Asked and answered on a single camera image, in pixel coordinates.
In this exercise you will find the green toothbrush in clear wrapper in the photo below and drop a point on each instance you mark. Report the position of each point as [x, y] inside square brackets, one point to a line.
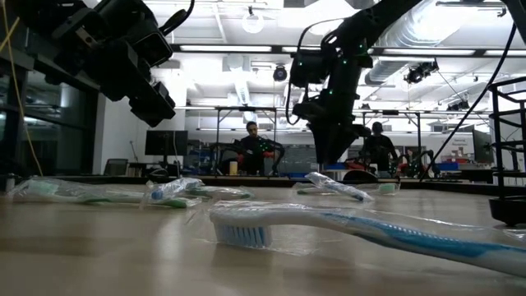
[102, 199]
[222, 192]

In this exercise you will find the blue toothbrush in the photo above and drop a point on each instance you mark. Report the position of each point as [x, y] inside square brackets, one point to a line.
[172, 188]
[337, 187]
[287, 218]

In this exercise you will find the black table frame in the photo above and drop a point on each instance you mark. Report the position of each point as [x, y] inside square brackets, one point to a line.
[271, 181]

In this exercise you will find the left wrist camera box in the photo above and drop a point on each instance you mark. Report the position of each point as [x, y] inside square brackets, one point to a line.
[156, 47]

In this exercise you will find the dark office chair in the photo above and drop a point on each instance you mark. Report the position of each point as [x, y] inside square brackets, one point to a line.
[116, 166]

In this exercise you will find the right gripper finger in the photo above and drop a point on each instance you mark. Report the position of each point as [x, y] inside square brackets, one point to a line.
[330, 144]

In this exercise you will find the yellow cylinder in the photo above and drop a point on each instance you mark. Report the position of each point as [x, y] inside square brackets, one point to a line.
[233, 167]

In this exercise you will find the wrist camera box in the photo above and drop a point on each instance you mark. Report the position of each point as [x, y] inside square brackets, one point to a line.
[308, 70]
[156, 47]

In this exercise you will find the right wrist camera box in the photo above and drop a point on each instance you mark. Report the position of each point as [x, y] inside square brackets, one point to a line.
[308, 70]

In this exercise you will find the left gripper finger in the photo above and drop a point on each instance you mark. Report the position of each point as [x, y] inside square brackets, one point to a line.
[135, 94]

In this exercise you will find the black aluminium rig frame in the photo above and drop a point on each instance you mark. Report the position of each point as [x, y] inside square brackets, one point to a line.
[246, 108]
[390, 112]

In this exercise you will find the silver air duct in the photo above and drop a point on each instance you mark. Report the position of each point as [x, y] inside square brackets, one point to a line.
[415, 33]

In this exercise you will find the person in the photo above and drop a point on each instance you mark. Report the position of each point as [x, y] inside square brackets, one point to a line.
[378, 148]
[255, 148]

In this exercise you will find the black computer monitor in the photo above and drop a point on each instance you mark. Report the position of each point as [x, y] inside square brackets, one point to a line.
[164, 141]

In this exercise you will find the black ceiling camera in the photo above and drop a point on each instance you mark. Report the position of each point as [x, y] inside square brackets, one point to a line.
[280, 74]
[421, 72]

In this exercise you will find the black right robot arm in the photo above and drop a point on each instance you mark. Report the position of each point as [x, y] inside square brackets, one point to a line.
[370, 20]

